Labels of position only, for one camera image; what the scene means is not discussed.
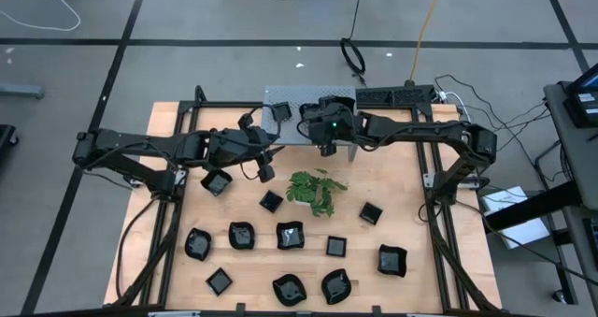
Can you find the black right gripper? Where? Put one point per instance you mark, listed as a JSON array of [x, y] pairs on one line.
[[317, 125]]

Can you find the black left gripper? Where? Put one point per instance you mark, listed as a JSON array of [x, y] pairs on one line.
[[233, 148]]

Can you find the green plant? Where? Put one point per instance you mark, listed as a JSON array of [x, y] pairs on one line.
[[310, 193]]

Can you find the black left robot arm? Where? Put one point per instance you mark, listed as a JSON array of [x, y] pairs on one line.
[[140, 145]]

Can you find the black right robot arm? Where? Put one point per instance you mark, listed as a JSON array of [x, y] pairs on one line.
[[420, 130]]

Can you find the grey perforated metal shelf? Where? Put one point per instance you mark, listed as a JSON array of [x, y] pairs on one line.
[[289, 134]]

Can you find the black perforated metal box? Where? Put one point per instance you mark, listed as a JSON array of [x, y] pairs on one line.
[[397, 95]]

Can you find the white paper box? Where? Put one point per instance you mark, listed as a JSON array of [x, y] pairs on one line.
[[528, 233]]

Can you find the grey side desk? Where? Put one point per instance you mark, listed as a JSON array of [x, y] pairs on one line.
[[572, 158]]

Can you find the grey metal floor bar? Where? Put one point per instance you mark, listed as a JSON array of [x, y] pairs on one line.
[[21, 91]]

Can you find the black wheeled equipment base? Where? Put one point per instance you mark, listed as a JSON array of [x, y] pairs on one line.
[[7, 137]]

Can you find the black laptop computer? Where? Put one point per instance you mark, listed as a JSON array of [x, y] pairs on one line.
[[581, 104]]

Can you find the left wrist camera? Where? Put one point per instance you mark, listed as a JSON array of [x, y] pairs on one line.
[[246, 121]]

